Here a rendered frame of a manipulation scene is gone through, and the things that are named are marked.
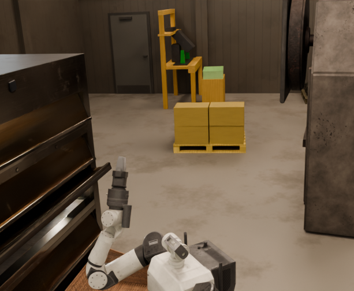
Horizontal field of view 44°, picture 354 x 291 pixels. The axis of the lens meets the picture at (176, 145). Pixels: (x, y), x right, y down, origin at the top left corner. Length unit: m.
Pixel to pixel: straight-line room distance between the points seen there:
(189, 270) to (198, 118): 5.47
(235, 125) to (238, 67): 4.84
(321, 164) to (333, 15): 1.41
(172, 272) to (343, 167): 3.07
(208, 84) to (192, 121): 3.07
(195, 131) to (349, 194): 3.21
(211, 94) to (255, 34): 2.33
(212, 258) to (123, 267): 0.39
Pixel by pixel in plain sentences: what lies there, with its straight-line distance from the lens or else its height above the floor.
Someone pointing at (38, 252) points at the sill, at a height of 1.17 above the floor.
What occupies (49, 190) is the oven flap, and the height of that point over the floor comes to 1.47.
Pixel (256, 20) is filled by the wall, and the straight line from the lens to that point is 11.66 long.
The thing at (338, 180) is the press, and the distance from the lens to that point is 4.61.
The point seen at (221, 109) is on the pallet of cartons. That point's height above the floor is 0.72.
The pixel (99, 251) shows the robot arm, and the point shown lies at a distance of 1.93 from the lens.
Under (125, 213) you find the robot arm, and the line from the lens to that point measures 1.87.
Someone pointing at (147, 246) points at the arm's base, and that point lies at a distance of 1.92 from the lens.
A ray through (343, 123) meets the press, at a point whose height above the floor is 1.22.
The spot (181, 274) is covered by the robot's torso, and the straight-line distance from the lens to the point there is 1.72.
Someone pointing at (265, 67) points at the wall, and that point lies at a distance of 11.76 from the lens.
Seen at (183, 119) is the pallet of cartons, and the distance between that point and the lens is 7.12.
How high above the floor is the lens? 2.37
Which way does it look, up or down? 18 degrees down
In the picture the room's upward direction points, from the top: 3 degrees counter-clockwise
